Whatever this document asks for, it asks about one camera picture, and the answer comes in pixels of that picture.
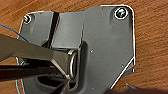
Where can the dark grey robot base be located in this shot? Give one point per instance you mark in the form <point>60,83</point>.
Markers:
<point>103,43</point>

